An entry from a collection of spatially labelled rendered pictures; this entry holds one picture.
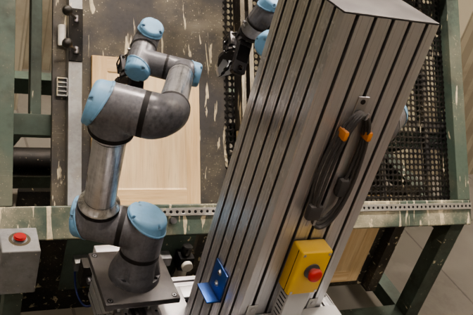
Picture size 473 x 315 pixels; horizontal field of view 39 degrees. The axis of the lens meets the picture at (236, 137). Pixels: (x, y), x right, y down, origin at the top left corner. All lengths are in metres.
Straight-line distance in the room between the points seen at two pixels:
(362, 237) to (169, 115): 2.06
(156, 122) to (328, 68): 0.44
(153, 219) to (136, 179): 0.71
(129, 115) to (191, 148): 1.11
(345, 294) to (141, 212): 2.28
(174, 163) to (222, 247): 0.93
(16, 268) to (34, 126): 0.56
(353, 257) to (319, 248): 1.95
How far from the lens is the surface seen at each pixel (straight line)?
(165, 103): 1.57
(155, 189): 2.57
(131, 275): 1.92
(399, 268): 4.38
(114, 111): 1.55
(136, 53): 1.94
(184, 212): 2.57
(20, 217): 2.42
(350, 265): 3.56
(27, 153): 3.07
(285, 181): 1.45
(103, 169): 1.70
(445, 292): 4.39
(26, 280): 2.29
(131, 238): 1.85
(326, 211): 1.58
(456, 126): 3.41
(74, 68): 2.52
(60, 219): 2.44
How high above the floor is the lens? 2.34
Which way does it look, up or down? 27 degrees down
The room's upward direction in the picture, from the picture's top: 17 degrees clockwise
